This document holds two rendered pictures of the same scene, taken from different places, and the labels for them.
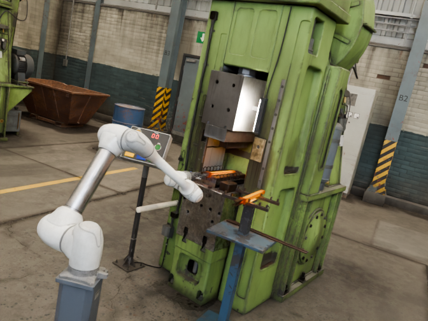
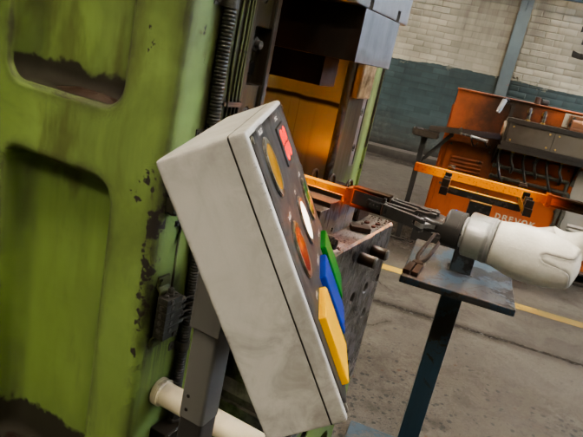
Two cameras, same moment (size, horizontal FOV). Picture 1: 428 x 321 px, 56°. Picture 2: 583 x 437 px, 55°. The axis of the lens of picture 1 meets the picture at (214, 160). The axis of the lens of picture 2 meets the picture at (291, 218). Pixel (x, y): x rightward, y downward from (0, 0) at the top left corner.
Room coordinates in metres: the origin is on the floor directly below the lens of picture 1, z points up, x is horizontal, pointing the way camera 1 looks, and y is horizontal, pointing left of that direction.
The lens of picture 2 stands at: (3.30, 1.16, 1.27)
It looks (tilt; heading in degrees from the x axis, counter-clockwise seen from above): 16 degrees down; 260
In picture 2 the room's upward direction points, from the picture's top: 12 degrees clockwise
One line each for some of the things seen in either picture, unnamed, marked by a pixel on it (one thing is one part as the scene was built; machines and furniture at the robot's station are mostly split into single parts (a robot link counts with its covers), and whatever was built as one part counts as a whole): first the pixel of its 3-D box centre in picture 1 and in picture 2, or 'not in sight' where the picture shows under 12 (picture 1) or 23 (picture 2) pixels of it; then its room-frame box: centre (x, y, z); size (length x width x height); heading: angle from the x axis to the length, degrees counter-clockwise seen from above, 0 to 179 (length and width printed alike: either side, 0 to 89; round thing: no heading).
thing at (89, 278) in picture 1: (86, 269); not in sight; (1.92, 0.52, 0.63); 0.22 x 0.18 x 0.06; 86
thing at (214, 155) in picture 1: (209, 144); (125, 82); (3.47, 0.07, 1.15); 0.44 x 0.26 x 2.30; 145
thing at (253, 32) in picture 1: (266, 41); not in sight; (3.28, -0.21, 2.06); 0.44 x 0.41 x 0.47; 145
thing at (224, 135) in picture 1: (230, 133); (286, 23); (3.18, -0.08, 1.32); 0.42 x 0.20 x 0.10; 145
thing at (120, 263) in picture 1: (129, 260); not in sight; (3.27, 0.54, 0.05); 0.22 x 0.22 x 0.09; 55
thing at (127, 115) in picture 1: (126, 129); not in sight; (7.59, 1.74, 0.44); 0.59 x 0.59 x 0.88
